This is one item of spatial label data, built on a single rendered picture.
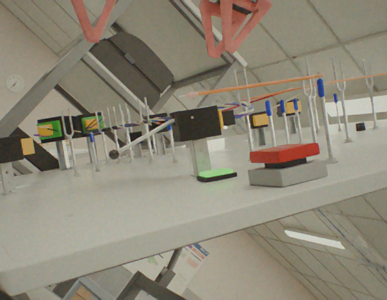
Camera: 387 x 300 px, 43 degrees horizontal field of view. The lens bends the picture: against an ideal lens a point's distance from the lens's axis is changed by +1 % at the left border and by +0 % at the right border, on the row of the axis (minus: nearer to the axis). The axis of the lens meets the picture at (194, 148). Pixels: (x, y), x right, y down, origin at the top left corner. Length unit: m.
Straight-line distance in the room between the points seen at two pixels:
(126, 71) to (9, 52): 6.60
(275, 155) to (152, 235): 0.16
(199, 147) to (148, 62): 1.18
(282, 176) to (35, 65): 7.95
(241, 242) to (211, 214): 9.49
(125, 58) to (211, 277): 8.11
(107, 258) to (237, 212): 0.11
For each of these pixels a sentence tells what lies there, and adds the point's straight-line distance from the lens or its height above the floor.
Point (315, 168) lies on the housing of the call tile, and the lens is 0.48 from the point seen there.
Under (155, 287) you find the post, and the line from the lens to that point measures 1.48.
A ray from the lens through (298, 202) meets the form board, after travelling 0.43.
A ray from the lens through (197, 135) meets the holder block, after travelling 0.63.
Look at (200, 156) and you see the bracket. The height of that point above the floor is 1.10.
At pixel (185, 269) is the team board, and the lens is 9.33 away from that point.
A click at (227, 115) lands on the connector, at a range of 0.65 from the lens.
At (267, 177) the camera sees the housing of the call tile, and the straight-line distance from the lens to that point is 0.47.
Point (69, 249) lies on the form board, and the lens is 0.35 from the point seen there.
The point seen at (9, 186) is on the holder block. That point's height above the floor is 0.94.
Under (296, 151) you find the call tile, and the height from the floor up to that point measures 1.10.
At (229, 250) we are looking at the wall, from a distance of 9.76.
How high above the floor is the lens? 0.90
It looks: 18 degrees up
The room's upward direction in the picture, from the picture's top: 37 degrees clockwise
